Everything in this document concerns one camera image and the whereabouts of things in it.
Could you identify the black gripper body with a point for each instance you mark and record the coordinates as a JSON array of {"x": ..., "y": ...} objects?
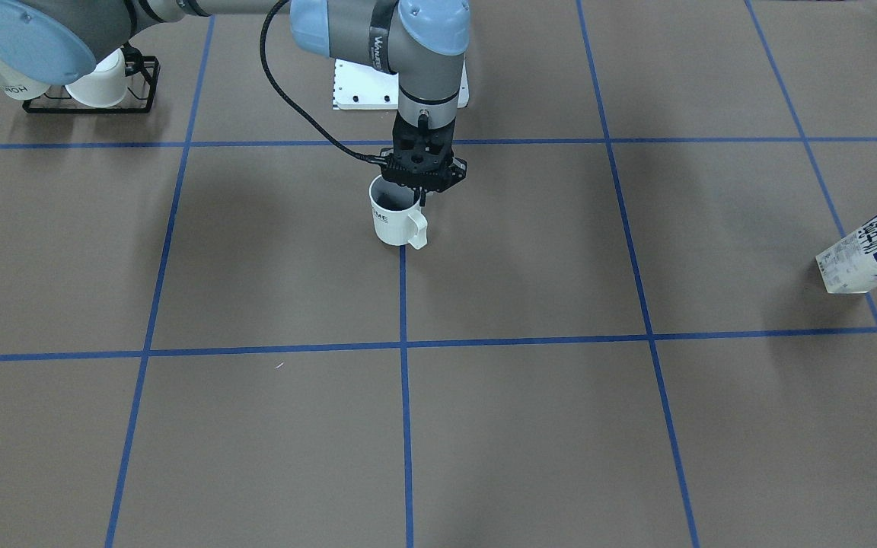
[{"x": 457, "y": 174}]

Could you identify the white mug with handle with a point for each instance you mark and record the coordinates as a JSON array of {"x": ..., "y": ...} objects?
[{"x": 397, "y": 214}]

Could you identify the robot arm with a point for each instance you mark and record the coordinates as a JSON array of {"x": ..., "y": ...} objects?
[{"x": 422, "y": 43}]

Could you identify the white upturned cup in rack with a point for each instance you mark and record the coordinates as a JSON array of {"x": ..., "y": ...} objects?
[{"x": 105, "y": 86}]

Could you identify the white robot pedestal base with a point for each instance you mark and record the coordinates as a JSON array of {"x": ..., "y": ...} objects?
[{"x": 360, "y": 87}]

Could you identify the black wire cup rack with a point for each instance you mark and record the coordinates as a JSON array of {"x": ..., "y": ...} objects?
[{"x": 143, "y": 78}]

